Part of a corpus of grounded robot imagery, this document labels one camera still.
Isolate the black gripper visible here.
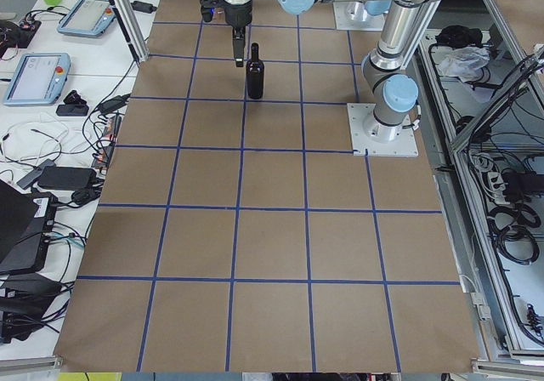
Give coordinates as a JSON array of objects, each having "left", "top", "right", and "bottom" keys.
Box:
[{"left": 224, "top": 3, "right": 252, "bottom": 67}]

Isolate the dark glass wine bottle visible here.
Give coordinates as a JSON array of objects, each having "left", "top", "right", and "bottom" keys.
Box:
[{"left": 246, "top": 43, "right": 264, "bottom": 100}]

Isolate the black power adapter brick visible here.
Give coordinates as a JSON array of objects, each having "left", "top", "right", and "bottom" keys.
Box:
[{"left": 131, "top": 0, "right": 156, "bottom": 14}]

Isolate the upper blue teach pendant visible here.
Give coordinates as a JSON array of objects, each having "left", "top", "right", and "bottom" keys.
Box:
[{"left": 57, "top": 0, "right": 116, "bottom": 38}]

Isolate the blue teach pendant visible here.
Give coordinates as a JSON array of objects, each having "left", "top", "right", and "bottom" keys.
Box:
[
  {"left": 3, "top": 53, "right": 71, "bottom": 106},
  {"left": 57, "top": 0, "right": 116, "bottom": 38}
]

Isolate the black small stand device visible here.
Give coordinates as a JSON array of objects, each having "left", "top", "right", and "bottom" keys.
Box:
[{"left": 56, "top": 89, "right": 89, "bottom": 117}]

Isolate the lower blue teach pendant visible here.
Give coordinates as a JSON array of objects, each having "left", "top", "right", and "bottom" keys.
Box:
[{"left": 3, "top": 53, "right": 71, "bottom": 106}]

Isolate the crumpled white cloth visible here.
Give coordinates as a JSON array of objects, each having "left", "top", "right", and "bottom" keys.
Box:
[{"left": 437, "top": 47, "right": 490, "bottom": 82}]

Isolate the large black power brick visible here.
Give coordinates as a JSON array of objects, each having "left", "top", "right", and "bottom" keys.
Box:
[{"left": 37, "top": 166, "right": 97, "bottom": 191}]

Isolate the black electronics box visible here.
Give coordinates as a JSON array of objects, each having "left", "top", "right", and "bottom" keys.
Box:
[{"left": 1, "top": 192, "right": 58, "bottom": 275}]

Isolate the black laptop computer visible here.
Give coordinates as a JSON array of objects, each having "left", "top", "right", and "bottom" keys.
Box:
[{"left": 1, "top": 181, "right": 38, "bottom": 261}]

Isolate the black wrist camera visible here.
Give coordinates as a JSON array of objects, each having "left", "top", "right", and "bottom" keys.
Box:
[{"left": 200, "top": 0, "right": 222, "bottom": 23}]

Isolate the aluminium frame post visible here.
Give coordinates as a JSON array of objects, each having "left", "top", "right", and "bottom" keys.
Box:
[{"left": 108, "top": 0, "right": 149, "bottom": 64}]

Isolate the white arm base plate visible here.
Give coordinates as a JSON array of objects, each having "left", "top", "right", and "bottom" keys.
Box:
[
  {"left": 333, "top": 2, "right": 386, "bottom": 31},
  {"left": 347, "top": 103, "right": 418, "bottom": 157}
]

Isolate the black cable bundle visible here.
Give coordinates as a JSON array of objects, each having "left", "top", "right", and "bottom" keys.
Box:
[{"left": 488, "top": 204, "right": 543, "bottom": 267}]

